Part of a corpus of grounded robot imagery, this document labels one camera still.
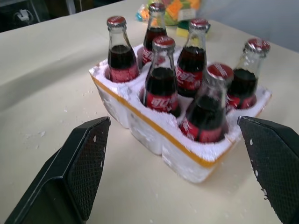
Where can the yellow green sponge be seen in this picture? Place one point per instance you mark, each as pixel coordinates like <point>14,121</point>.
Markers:
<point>183,29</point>

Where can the glass cola bottle red cap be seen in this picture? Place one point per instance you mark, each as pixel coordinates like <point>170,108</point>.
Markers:
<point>206,114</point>
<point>154,35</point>
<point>161,86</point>
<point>120,58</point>
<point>191,67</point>
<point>245,79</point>

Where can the colourful sponge pack bag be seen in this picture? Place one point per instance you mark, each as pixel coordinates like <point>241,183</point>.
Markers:
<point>172,9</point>

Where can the white power adapter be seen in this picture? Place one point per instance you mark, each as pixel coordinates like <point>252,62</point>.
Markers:
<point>22,14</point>

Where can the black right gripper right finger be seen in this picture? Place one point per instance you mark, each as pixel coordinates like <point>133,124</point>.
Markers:
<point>273,161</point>

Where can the white foam bottle crate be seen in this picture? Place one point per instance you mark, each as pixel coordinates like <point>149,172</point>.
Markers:
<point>149,130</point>

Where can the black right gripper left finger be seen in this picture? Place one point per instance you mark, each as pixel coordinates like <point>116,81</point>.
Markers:
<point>77,163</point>

